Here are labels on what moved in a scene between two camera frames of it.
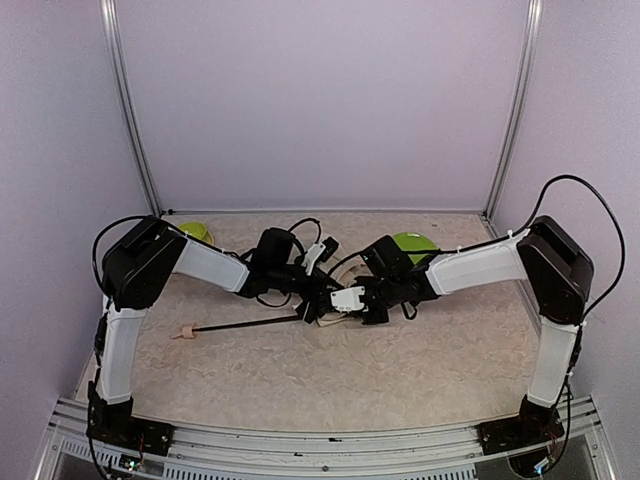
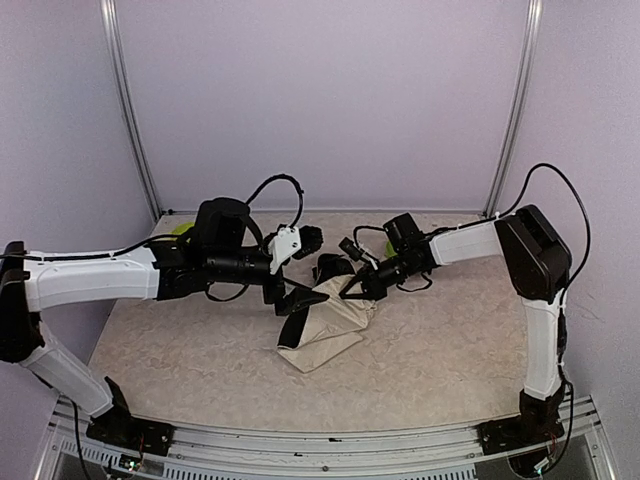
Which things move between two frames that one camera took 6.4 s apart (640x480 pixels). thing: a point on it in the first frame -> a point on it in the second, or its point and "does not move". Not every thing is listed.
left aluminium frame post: x=110 y=33 does not move
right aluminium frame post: x=525 y=106 does not move
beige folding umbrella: x=322 y=315 -> x=325 y=322
